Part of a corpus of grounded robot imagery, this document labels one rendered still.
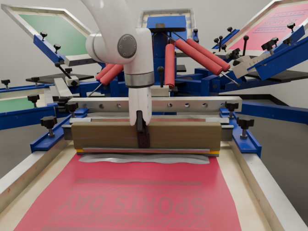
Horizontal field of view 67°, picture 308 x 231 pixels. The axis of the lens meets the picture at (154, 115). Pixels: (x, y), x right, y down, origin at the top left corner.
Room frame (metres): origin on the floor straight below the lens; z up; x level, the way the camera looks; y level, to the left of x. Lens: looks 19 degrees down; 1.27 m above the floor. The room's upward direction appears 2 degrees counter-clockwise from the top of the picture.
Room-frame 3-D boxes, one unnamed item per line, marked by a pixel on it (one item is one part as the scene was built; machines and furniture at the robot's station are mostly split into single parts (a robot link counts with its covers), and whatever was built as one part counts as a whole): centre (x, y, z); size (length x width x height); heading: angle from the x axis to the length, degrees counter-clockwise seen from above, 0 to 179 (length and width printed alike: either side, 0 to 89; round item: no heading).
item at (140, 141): (0.57, 0.03, 1.02); 0.03 x 0.03 x 0.07; 84
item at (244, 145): (0.67, -0.25, 0.97); 0.30 x 0.05 x 0.07; 175
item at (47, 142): (0.72, 0.30, 0.97); 0.30 x 0.05 x 0.07; 175
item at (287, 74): (1.79, -0.66, 0.91); 1.34 x 0.41 x 0.08; 115
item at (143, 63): (0.58, 0.07, 1.24); 0.15 x 0.10 x 0.11; 127
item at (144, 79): (0.60, 0.03, 1.18); 0.09 x 0.07 x 0.03; 174
